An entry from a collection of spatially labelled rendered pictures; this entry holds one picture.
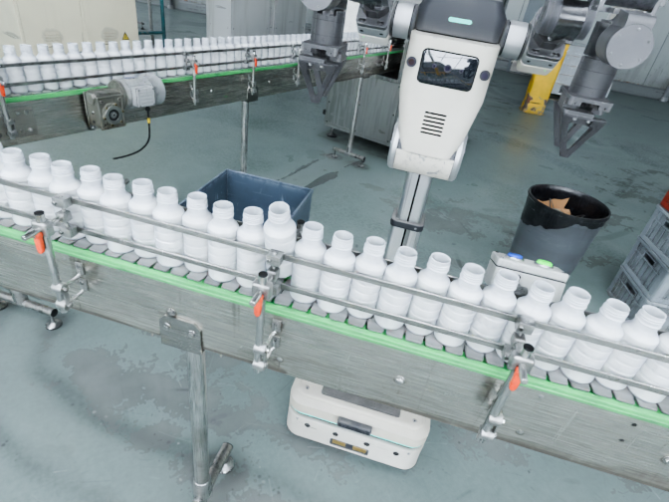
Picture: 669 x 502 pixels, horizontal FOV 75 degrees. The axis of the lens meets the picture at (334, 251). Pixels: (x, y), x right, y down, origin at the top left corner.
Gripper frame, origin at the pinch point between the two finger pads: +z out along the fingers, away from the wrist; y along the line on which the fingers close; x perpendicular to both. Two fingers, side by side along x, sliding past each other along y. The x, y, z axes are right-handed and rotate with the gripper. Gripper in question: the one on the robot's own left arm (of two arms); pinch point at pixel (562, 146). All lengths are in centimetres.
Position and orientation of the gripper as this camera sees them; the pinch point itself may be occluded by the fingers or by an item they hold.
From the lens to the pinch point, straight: 88.6
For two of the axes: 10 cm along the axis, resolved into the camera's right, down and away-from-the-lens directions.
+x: -9.5, -2.7, 1.6
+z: -1.4, 8.3, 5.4
